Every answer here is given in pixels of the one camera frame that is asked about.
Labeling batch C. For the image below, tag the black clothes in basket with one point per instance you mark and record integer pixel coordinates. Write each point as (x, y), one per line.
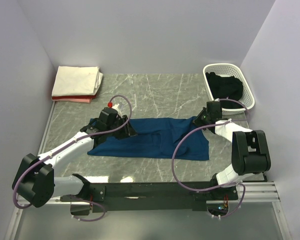
(224, 87)

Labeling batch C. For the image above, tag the black base beam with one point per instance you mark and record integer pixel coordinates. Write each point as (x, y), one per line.
(142, 196)

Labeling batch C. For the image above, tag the white plastic laundry basket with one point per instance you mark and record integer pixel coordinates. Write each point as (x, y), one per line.
(229, 106)

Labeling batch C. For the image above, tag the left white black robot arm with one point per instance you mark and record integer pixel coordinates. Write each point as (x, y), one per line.
(35, 180)

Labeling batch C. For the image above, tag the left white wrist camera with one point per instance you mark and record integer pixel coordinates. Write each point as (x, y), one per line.
(118, 106)

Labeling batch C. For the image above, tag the folded red t-shirt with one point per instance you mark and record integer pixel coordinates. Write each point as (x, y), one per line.
(74, 97)

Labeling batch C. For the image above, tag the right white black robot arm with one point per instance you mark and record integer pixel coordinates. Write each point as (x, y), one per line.
(249, 148)

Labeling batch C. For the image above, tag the folded white t-shirt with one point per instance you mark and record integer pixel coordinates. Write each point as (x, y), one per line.
(76, 81)

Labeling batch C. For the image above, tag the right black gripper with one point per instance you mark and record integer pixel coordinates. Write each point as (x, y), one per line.
(197, 120)

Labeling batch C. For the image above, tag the blue t-shirt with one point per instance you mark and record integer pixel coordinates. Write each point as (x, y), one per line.
(157, 138)

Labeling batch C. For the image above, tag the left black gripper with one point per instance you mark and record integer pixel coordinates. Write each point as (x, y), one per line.
(127, 131)

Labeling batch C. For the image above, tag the folded pink t-shirt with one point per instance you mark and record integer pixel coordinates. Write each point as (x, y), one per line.
(74, 100)

